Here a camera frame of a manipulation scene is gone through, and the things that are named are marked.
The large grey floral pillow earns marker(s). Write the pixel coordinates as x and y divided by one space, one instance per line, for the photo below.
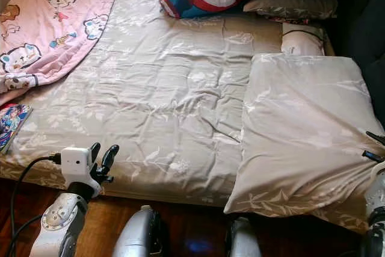
301 136

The anime comic book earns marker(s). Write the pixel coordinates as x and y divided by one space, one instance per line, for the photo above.
13 126

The pink cartoon blanket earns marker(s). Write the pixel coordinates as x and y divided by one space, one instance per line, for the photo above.
48 22

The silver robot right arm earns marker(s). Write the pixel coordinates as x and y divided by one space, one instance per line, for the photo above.
378 209

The bed with grey floral sheet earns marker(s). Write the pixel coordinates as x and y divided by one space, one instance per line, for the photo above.
174 88

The small white pillow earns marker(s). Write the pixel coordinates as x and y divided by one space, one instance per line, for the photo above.
301 43

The silver robot right leg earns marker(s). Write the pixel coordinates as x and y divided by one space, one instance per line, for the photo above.
243 242

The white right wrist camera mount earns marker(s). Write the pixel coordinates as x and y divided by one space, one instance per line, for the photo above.
379 170

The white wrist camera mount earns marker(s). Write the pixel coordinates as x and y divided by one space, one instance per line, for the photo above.
379 170
77 167

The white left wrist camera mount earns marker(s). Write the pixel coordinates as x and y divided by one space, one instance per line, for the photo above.
77 167

